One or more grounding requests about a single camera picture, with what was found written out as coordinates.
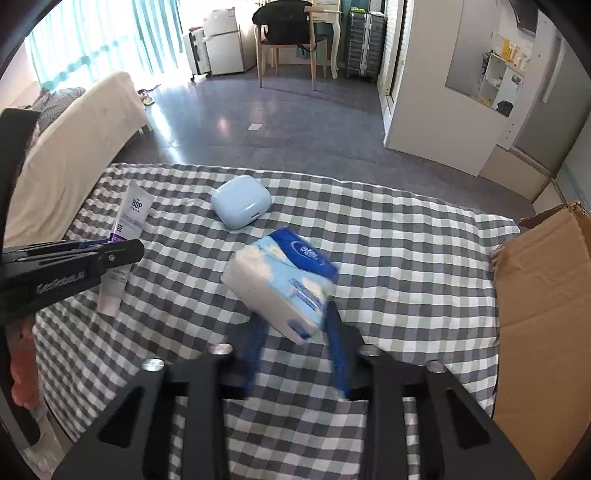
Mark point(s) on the white cream tube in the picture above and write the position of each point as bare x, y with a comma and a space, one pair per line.
124, 247

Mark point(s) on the grey suitcase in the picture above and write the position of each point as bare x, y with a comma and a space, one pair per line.
364, 55

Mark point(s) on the white mini fridge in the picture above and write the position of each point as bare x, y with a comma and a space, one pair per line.
223, 42

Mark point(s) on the checkered tablecloth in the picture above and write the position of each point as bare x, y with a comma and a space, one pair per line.
411, 272

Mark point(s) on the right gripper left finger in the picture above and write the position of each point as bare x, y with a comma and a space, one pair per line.
131, 438

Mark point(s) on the blue tissue pack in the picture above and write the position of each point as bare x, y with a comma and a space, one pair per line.
285, 280

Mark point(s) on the light blue earbuds case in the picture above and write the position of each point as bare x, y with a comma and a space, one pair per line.
240, 201

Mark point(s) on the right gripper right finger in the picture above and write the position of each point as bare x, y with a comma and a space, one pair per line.
456, 438

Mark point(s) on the brown cardboard box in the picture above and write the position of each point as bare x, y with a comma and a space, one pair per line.
542, 281

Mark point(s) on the black backpack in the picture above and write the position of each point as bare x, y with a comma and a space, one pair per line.
286, 22

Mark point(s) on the white partition cabinet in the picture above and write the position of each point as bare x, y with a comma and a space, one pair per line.
435, 122

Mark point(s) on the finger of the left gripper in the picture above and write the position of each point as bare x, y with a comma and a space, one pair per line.
36, 276

